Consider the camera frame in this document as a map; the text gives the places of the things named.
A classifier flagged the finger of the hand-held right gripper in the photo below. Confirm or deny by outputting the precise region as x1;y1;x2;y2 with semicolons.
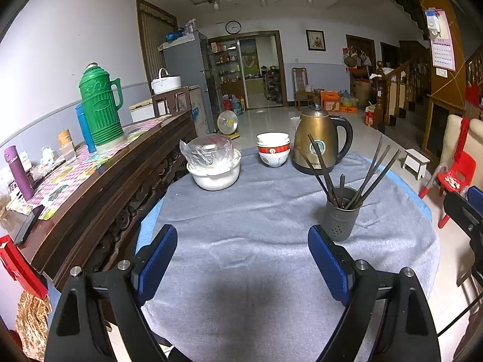
443;192;483;248
467;186;483;212

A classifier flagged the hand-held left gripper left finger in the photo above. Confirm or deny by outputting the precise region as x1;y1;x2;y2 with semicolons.
44;224;179;362

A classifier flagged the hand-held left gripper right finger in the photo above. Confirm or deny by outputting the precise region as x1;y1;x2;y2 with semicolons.
307;225;442;362

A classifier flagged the grey utensil holder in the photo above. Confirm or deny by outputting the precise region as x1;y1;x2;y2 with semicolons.
322;186;364;242

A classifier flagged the bundle of metal chopsticks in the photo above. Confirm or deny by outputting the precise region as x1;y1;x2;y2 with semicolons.
300;134;402;210

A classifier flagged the red plastic chair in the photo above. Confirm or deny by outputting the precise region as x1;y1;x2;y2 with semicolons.
418;150;478;229

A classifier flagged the blue tablecloth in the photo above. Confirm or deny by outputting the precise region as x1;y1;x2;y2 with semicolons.
135;150;434;247

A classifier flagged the cream chair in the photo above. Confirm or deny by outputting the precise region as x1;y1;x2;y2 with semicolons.
439;114;483;190

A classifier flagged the small white stool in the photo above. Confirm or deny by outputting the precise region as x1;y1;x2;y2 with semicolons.
401;148;431;181

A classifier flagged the carved wooden sideboard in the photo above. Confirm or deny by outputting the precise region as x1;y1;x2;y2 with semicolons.
0;107;199;297

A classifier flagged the grey table cloth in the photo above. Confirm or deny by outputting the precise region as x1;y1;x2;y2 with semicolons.
141;146;441;362

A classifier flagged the white bowl red mark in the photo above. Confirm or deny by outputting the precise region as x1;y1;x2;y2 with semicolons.
258;151;291;168

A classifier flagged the clear plastic bag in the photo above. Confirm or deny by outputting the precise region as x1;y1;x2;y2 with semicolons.
180;134;235;171

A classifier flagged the checkered table runner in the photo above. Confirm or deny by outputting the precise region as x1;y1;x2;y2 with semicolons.
0;115;179;221

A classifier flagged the white bowl red band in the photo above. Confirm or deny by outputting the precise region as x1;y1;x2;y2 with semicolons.
257;144;291;156

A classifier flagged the gold electric kettle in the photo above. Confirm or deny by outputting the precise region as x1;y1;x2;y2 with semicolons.
292;103;354;176

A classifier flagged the black phone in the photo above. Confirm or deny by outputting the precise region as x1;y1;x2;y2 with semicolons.
13;205;44;247

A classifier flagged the wooden stair railing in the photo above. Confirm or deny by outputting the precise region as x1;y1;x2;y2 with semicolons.
375;44;433;129

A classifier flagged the plain white bowl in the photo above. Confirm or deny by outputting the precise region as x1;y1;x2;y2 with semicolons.
256;132;291;148

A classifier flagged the red box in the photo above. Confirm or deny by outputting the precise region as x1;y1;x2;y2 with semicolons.
0;234;49;301

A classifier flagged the blue thermos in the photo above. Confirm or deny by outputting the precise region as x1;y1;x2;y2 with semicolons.
74;102;97;154

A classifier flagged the round fan heater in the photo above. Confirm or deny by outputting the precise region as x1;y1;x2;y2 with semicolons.
216;110;241;140

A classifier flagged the green thermos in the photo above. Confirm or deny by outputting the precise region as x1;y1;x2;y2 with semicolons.
78;62;125;148

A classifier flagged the purple bottle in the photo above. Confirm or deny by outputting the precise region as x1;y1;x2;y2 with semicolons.
3;145;36;202

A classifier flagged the wooden chair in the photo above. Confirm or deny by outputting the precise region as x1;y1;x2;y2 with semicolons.
292;67;316;112

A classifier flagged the white lidded container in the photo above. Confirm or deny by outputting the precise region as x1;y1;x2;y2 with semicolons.
150;68;182;95

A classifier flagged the grey refrigerator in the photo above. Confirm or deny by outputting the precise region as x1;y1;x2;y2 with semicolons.
162;31;216;135

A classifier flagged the framed picture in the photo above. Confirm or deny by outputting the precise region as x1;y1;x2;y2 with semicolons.
305;29;327;52

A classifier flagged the black cable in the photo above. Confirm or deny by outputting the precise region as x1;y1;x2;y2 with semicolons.
435;290;483;341

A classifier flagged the white pot with handles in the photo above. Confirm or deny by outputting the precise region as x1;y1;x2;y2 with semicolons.
186;149;242;191

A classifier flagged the wall calendar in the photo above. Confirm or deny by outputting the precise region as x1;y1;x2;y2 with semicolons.
424;8;457;72

